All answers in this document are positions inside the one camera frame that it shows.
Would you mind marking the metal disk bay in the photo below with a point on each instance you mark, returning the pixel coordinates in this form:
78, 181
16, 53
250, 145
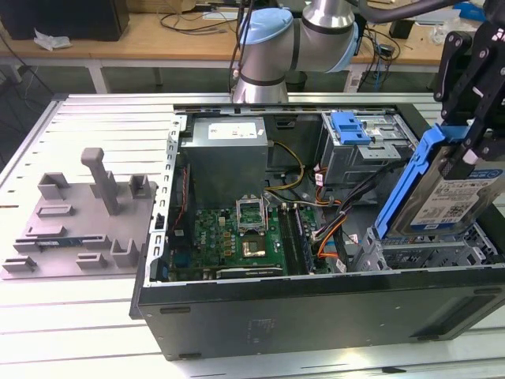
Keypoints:
426, 252

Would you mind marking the black graphics card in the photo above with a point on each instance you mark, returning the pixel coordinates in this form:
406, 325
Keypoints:
248, 273

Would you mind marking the metal optical drive cage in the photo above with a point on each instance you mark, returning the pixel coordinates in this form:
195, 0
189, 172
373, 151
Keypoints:
355, 166

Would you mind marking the grey parts rack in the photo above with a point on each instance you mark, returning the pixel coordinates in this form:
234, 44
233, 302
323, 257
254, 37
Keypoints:
79, 221

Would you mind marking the wooden desk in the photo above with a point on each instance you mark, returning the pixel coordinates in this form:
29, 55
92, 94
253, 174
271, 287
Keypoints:
138, 43

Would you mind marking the blue plastic drive latch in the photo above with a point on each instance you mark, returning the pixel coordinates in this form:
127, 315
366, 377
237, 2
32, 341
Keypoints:
351, 130

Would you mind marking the clear plastic bags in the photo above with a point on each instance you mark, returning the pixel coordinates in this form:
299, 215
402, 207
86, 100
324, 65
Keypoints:
438, 35

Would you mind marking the crumpled white plastic bag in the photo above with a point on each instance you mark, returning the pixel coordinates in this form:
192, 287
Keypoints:
51, 39

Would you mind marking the black computer tower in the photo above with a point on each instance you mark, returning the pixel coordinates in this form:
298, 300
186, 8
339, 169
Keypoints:
59, 19

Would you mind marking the black open PC case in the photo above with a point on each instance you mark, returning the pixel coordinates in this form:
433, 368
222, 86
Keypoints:
315, 316

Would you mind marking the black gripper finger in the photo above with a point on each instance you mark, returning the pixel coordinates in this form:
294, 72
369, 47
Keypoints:
483, 79
495, 144

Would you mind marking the blue cardboard box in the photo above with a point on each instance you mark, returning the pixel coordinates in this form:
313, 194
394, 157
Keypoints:
467, 8

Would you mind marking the small black cube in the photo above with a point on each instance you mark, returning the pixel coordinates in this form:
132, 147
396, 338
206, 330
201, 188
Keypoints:
401, 29

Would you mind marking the RAM stick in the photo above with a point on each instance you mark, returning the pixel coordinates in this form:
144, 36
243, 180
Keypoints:
59, 241

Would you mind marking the hard disk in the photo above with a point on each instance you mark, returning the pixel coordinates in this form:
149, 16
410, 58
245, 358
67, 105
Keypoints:
434, 205

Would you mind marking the green motherboard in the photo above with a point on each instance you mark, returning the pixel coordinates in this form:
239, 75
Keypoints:
213, 237

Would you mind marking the grey power supply unit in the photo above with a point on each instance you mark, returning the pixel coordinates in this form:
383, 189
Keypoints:
225, 166

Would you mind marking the black RAM slot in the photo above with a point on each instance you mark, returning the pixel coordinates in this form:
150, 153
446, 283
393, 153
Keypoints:
288, 241
300, 241
306, 241
294, 241

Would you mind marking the CPU socket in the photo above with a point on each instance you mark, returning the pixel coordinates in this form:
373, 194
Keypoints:
253, 248

